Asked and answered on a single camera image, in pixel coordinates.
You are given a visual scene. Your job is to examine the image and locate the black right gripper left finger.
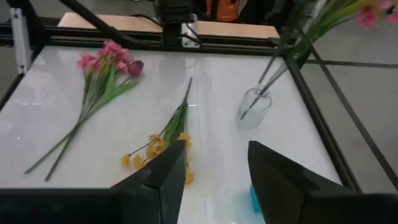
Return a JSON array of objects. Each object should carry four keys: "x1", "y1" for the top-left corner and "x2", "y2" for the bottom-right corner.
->
[{"x1": 0, "y1": 139, "x2": 188, "y2": 224}]

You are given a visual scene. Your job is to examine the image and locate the dark pink artificial tulip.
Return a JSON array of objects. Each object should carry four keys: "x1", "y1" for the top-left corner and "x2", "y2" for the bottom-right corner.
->
[{"x1": 24, "y1": 59, "x2": 145, "y2": 175}]

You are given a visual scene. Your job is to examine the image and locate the pink artificial flower bunch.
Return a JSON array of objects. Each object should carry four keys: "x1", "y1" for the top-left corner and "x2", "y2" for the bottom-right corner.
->
[
  {"x1": 43, "y1": 39, "x2": 131, "y2": 183},
  {"x1": 238, "y1": 0, "x2": 398, "y2": 121}
]

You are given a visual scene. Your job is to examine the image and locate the yellow veined flower bunch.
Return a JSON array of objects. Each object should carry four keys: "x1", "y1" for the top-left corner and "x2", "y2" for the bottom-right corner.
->
[{"x1": 119, "y1": 77, "x2": 196, "y2": 188}]

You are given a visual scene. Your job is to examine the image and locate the black aluminium table frame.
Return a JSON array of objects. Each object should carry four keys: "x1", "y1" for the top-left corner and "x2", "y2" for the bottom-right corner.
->
[{"x1": 0, "y1": 0, "x2": 363, "y2": 194}]

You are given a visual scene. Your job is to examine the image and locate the light wooden side board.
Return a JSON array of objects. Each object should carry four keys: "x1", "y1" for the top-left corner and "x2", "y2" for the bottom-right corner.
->
[{"x1": 57, "y1": 12, "x2": 280, "y2": 40}]

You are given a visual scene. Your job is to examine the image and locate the blue glass vase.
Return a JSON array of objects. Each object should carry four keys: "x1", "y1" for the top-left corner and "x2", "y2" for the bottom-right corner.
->
[{"x1": 249, "y1": 184, "x2": 262, "y2": 215}]

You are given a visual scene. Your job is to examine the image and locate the orange shop vacuum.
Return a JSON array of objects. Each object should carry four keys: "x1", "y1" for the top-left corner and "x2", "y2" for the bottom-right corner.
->
[{"x1": 203, "y1": 0, "x2": 241, "y2": 22}]

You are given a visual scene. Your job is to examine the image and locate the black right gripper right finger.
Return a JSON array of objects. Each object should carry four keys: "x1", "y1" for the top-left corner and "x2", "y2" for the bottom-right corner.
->
[{"x1": 247, "y1": 140, "x2": 398, "y2": 224}]

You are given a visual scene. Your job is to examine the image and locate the silver aluminium post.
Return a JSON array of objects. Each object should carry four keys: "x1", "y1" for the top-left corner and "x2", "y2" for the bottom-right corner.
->
[{"x1": 9, "y1": 7, "x2": 32, "y2": 75}]

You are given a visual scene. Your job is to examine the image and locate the clear glass vase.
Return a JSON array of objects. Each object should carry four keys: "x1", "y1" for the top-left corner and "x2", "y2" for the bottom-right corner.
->
[{"x1": 236, "y1": 85, "x2": 274, "y2": 129}]

